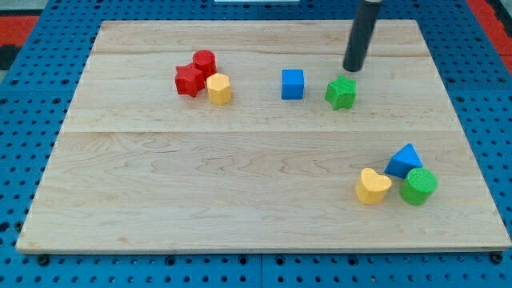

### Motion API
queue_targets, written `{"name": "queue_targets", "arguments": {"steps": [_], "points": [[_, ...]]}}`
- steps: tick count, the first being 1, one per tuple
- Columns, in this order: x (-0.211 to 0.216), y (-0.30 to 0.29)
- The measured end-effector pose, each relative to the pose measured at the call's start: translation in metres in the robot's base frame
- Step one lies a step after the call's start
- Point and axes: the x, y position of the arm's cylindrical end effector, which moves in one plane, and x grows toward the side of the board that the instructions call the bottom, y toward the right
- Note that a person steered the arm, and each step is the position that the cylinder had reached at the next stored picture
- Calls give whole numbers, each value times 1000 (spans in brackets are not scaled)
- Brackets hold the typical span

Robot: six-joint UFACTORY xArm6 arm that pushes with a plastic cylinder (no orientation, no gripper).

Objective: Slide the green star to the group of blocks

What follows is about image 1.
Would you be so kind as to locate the blue triangle block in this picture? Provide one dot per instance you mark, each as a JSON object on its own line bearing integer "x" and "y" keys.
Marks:
{"x": 403, "y": 162}

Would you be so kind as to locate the green cylinder block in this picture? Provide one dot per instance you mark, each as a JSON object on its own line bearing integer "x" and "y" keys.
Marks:
{"x": 418, "y": 186}

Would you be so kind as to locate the yellow heart block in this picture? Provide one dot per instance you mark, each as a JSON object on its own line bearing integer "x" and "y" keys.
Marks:
{"x": 371, "y": 187}

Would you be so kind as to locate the red star block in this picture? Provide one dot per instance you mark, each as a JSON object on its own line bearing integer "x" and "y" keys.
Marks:
{"x": 189, "y": 80}

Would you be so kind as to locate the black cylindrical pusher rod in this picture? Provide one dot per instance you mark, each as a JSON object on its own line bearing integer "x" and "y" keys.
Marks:
{"x": 361, "y": 34}

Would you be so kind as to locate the blue cube block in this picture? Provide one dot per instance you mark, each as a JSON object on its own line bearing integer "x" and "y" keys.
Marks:
{"x": 293, "y": 83}

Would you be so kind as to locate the green star block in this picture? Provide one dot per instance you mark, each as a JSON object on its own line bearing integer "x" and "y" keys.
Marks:
{"x": 341, "y": 93}

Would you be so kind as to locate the yellow hexagon block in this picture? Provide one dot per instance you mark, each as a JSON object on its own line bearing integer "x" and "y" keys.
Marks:
{"x": 219, "y": 91}

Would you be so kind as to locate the red cylinder block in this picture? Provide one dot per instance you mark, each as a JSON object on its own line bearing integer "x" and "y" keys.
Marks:
{"x": 205, "y": 61}

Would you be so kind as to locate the wooden board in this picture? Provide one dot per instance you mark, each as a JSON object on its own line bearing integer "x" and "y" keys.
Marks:
{"x": 139, "y": 169}

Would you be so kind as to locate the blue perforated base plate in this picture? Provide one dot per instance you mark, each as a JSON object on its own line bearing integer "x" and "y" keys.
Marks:
{"x": 39, "y": 86}

